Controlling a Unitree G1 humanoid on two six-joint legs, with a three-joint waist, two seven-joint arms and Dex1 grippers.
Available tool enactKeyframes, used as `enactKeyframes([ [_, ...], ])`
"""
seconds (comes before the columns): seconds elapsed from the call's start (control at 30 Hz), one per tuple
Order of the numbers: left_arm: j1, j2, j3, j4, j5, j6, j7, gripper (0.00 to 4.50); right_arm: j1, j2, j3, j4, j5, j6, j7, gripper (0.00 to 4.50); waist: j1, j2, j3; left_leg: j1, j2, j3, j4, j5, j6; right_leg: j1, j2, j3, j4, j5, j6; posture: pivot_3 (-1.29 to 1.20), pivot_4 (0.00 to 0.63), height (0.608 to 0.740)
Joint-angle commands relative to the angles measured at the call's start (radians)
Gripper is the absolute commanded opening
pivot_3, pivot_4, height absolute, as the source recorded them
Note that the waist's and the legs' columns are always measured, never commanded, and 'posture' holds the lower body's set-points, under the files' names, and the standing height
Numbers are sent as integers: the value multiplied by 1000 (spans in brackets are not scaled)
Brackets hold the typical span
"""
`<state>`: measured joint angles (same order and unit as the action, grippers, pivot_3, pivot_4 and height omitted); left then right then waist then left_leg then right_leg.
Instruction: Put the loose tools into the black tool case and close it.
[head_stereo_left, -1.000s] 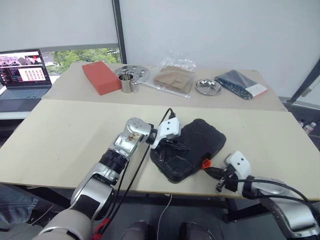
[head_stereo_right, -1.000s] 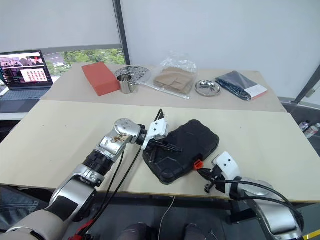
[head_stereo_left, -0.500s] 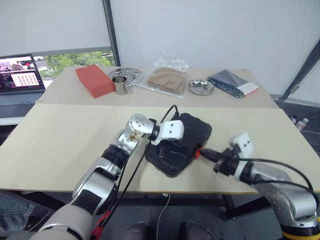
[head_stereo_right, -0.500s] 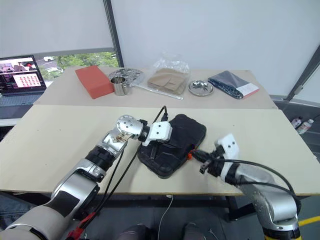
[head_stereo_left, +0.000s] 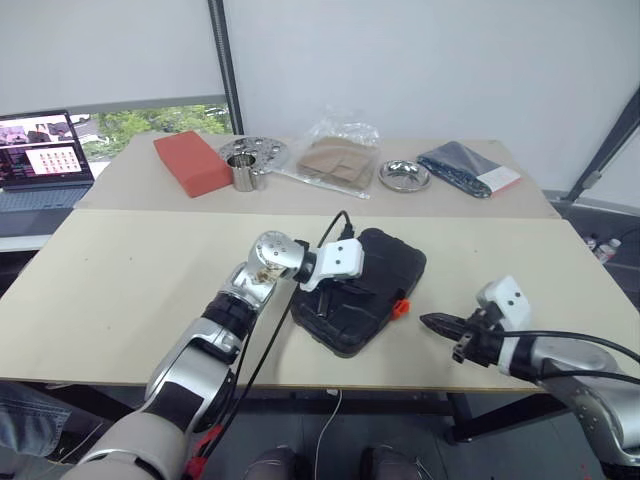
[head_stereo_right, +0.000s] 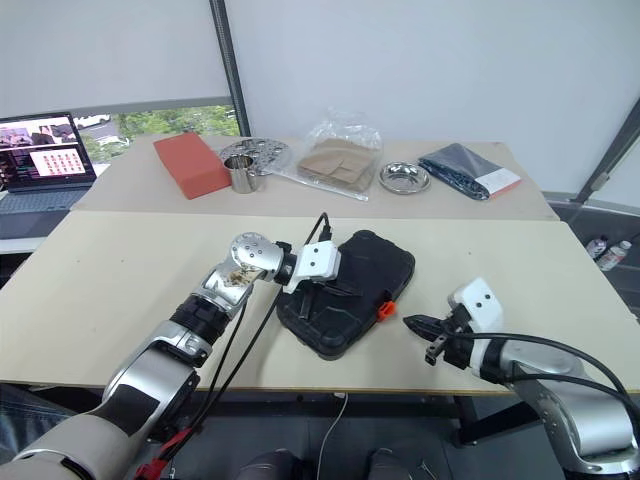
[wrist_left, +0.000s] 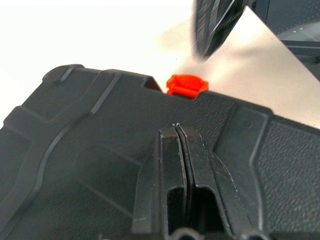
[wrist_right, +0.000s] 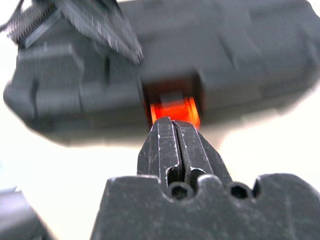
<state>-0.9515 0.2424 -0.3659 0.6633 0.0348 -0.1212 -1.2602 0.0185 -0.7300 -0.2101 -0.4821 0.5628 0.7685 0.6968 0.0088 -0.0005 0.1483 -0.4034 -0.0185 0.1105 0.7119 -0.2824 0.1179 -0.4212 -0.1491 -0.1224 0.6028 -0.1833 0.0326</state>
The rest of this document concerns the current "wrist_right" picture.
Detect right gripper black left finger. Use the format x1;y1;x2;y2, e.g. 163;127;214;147
136;116;187;185

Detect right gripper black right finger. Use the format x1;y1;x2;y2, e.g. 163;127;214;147
172;120;233;186

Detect ribbed black finger of the left gripper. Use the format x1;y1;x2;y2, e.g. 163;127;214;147
58;0;144;64
4;0;64;49

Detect black plastic tool case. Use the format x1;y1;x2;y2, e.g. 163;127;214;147
2;0;320;147

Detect orange plastic block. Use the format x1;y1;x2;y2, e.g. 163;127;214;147
149;96;202;130

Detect dark grey robot body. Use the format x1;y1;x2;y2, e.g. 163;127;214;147
0;191;52;240

